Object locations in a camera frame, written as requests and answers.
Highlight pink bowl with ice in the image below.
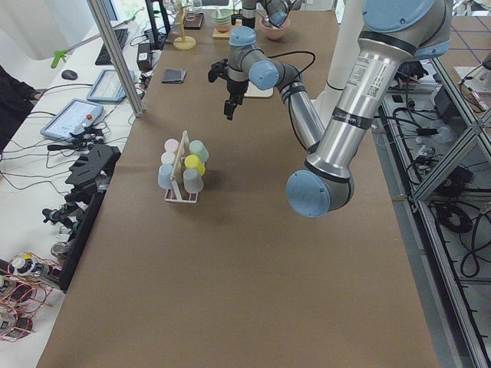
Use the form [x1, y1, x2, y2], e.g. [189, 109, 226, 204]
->
[259, 18, 291, 41]

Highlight black teleoperation handle device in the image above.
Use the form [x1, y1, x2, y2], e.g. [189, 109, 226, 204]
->
[64, 144, 121, 204]

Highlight black computer mouse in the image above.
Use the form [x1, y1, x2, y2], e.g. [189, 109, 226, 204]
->
[61, 70, 78, 81]

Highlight black camera cable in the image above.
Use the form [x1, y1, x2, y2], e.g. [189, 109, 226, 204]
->
[268, 51, 317, 84]

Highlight white wire cup rack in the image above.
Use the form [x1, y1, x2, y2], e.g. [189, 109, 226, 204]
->
[164, 130, 199, 204]

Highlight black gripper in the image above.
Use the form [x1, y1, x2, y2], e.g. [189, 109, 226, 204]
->
[223, 78, 246, 120]

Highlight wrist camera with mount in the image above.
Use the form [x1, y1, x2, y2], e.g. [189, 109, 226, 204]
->
[207, 58, 229, 83]

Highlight black monitor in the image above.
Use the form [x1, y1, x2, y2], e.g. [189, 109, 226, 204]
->
[143, 0, 171, 50]

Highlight person in black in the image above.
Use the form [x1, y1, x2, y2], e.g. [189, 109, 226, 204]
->
[0, 67, 41, 151]

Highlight light blue cup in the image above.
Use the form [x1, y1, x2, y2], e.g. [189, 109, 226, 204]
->
[157, 164, 173, 190]

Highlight green cup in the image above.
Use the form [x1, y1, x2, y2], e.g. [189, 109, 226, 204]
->
[189, 140, 209, 163]

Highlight aluminium frame post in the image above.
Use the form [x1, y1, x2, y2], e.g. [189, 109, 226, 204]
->
[87, 0, 143, 118]

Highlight grey cup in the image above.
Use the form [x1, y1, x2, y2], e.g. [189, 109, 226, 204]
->
[183, 169, 204, 194]

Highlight pink cup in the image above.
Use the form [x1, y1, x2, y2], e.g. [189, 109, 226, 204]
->
[164, 138, 180, 153]

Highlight yellow cup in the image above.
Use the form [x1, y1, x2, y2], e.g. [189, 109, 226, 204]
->
[184, 154, 206, 176]

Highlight stacked green bowls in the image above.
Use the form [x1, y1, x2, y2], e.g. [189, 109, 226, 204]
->
[211, 9, 232, 33]

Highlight cream rabbit tray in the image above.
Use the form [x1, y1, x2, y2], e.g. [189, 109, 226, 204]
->
[245, 81, 274, 98]

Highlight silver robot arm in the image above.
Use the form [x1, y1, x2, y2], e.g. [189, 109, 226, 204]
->
[239, 0, 302, 28]
[222, 1, 453, 218]

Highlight folded grey cloth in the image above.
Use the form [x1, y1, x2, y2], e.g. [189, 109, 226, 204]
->
[161, 68, 187, 84]

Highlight cream white cup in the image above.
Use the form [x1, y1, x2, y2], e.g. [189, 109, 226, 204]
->
[160, 151, 176, 166]

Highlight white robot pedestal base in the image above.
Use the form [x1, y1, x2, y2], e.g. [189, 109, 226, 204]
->
[314, 0, 364, 120]

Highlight black keyboard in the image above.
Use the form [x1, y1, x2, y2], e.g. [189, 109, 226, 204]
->
[94, 28, 130, 66]

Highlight wooden mug tree stand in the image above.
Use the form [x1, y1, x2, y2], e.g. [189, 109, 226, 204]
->
[173, 0, 196, 51]

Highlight blue teach pendant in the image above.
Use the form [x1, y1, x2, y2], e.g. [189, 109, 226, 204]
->
[87, 69, 126, 104]
[40, 99, 104, 141]

